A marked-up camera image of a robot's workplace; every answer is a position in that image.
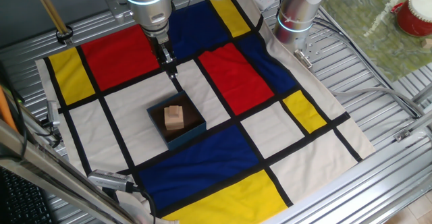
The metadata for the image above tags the Mondrian colour block cloth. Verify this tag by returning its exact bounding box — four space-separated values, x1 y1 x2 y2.
35 0 376 224

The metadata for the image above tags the metal base clamp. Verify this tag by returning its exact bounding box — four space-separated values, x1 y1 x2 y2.
292 48 314 70

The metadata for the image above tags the black pole clamp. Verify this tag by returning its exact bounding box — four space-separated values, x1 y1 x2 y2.
55 24 74 45

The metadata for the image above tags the black keyboard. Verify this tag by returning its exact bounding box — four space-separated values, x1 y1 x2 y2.
0 168 55 224

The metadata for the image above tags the green marbled mat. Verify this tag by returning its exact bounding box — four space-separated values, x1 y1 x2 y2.
320 0 432 82

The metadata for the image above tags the small metal bracket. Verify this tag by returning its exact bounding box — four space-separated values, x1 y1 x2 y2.
394 128 412 143

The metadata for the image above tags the black camera cable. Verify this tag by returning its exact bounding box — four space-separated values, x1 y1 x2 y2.
133 185 158 224

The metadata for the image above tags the red drum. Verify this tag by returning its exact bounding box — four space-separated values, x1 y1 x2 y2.
390 0 432 38

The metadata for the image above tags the shiny metal frame bar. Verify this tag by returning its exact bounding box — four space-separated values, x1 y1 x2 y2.
0 117 138 224

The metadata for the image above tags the blue square gift box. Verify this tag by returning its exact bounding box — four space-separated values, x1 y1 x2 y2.
146 90 207 152

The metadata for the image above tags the brass tripod pole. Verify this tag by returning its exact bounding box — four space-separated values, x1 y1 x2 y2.
28 0 70 36

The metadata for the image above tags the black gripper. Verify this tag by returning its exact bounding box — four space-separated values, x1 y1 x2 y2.
143 26 179 80

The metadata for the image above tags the small silver camera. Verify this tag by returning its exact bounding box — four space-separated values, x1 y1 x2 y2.
46 100 61 128

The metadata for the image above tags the silver camera with black cable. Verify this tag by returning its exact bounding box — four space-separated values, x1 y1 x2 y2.
86 169 136 194

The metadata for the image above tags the large wooden cube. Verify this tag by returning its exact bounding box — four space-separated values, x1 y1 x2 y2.
163 105 186 132

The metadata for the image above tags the orange rod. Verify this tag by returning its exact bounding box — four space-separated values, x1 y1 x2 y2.
0 84 20 134

